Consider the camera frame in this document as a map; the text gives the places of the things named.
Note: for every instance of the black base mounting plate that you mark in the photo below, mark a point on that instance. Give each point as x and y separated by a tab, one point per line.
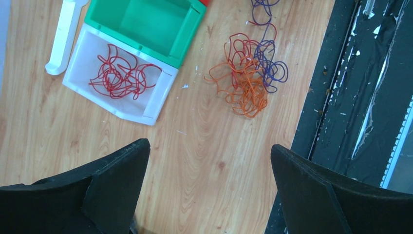
357	119

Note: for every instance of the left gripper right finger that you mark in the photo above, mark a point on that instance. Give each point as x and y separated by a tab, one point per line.
316	200

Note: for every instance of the red plastic bin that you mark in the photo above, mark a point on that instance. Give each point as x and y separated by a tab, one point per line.
205	2

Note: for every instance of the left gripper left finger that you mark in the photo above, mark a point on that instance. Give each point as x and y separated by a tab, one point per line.
99	197

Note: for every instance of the white plastic bin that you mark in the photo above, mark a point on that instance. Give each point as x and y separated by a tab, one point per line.
117	77

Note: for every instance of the green plastic bin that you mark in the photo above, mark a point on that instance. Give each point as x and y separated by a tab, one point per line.
162	29

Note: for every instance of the white garment rack stand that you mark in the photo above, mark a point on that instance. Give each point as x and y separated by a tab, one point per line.
64	36

